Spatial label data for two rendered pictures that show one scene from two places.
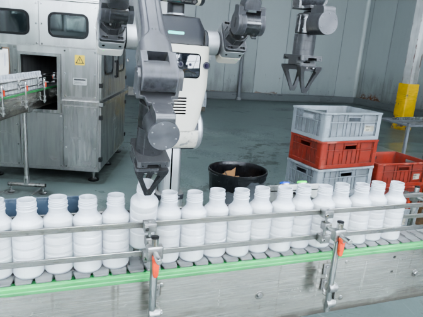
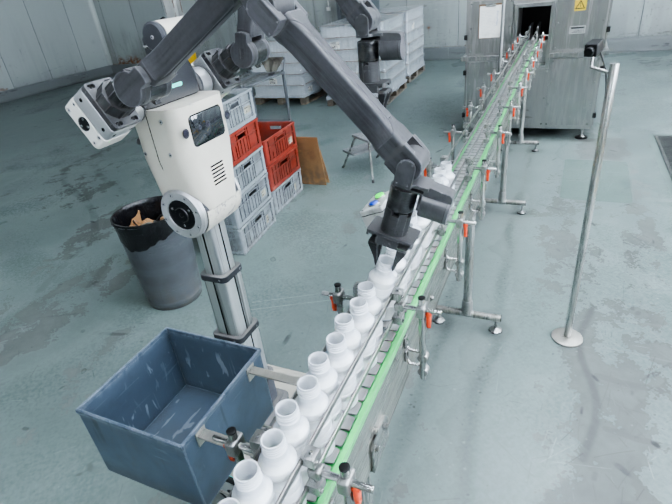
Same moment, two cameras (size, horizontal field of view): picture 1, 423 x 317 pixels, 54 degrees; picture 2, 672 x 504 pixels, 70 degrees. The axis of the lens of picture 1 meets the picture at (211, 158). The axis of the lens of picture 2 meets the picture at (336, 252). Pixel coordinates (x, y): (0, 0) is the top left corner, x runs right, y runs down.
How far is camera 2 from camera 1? 89 cm
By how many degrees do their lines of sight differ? 42
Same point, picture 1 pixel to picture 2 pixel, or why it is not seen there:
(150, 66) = (420, 156)
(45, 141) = not seen: outside the picture
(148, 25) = (384, 115)
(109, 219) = (375, 309)
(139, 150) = (398, 234)
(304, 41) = (376, 68)
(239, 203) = not seen: hidden behind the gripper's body
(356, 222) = not seen: hidden behind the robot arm
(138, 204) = (388, 281)
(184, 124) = (228, 189)
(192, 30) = (187, 75)
